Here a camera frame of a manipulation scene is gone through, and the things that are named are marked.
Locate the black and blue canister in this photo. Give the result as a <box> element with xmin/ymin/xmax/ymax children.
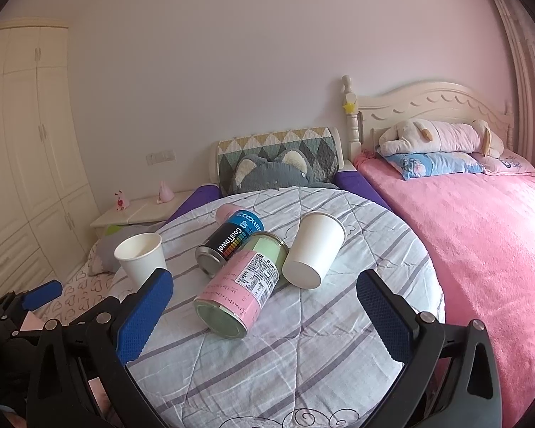
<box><xmin>195</xmin><ymin>204</ymin><xmax>267</xmax><ymax>277</ymax></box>

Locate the pink bedspread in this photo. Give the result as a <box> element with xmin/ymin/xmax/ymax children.
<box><xmin>354</xmin><ymin>152</ymin><xmax>535</xmax><ymax>428</ymax></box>

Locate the heart print bed sheet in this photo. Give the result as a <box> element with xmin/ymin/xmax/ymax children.
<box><xmin>38</xmin><ymin>261</ymin><xmax>117</xmax><ymax>326</ymax></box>

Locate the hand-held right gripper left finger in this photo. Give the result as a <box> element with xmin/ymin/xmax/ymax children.
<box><xmin>27</xmin><ymin>268</ymin><xmax>174</xmax><ymax>428</ymax></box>

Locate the pink and white plush toy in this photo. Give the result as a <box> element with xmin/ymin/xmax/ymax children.
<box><xmin>378</xmin><ymin>119</ymin><xmax>505</xmax><ymax>159</ymax></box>

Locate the grey plush animal pillow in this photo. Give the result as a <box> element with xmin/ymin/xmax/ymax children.
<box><xmin>218</xmin><ymin>149</ymin><xmax>340</xmax><ymax>197</ymax></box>

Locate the white paper cup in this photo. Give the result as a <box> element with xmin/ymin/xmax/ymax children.
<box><xmin>113</xmin><ymin>232</ymin><xmax>168</xmax><ymax>288</ymax></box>
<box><xmin>282</xmin><ymin>212</ymin><xmax>347</xmax><ymax>290</ymax></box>

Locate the grey cushion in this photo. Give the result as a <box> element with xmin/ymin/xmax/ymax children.
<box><xmin>87</xmin><ymin>225</ymin><xmax>137</xmax><ymax>275</ymax></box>

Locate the blue printed pillow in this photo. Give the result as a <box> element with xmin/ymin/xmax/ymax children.
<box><xmin>386</xmin><ymin>152</ymin><xmax>486</xmax><ymax>181</ymax></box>

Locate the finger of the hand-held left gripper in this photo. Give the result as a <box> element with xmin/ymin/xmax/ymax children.
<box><xmin>0</xmin><ymin>279</ymin><xmax>64</xmax><ymax>322</ymax></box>

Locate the pink printed pillow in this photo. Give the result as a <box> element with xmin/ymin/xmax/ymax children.
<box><xmin>473</xmin><ymin>149</ymin><xmax>535</xmax><ymax>175</ymax></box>

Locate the diamond patterned headboard cover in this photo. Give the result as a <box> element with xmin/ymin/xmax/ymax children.
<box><xmin>216</xmin><ymin>127</ymin><xmax>344</xmax><ymax>194</ymax></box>

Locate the pink and green tin can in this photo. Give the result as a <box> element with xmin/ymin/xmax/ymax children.
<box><xmin>193</xmin><ymin>232</ymin><xmax>290</xmax><ymax>340</ymax></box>

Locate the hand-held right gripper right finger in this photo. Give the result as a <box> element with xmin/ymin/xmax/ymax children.
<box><xmin>356</xmin><ymin>270</ymin><xmax>503</xmax><ymax>428</ymax></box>

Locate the cream wardrobe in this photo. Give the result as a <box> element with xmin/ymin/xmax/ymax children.
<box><xmin>0</xmin><ymin>18</ymin><xmax>101</xmax><ymax>297</ymax></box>

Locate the cream nightstand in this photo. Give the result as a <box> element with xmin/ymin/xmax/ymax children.
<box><xmin>90</xmin><ymin>189</ymin><xmax>197</xmax><ymax>239</ymax></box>

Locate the cream carved bed headboard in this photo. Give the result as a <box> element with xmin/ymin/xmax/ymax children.
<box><xmin>341</xmin><ymin>75</ymin><xmax>515</xmax><ymax>161</ymax></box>

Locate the cream curtain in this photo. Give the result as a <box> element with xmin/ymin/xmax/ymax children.
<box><xmin>481</xmin><ymin>0</ymin><xmax>535</xmax><ymax>174</ymax></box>

